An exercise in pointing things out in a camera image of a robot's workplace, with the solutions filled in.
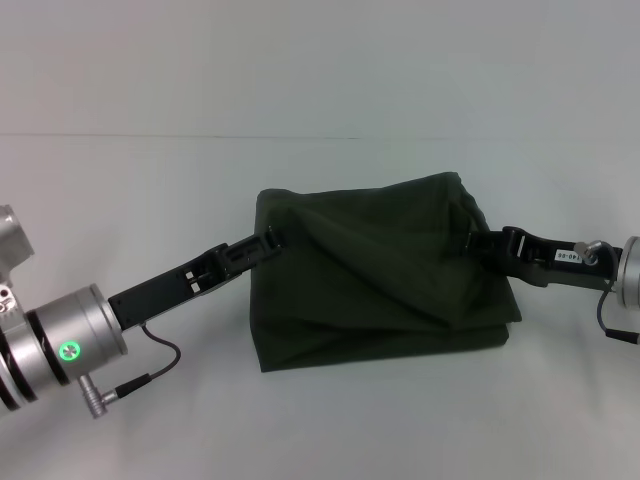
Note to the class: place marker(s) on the dark green shirt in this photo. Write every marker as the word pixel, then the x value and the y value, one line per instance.
pixel 380 280

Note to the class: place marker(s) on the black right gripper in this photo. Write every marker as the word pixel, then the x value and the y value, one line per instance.
pixel 555 260

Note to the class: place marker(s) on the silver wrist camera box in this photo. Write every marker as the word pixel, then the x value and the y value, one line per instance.
pixel 12 260

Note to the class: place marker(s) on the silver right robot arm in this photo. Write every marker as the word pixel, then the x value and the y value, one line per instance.
pixel 631 270

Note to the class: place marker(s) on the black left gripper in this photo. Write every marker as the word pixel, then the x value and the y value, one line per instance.
pixel 175 285

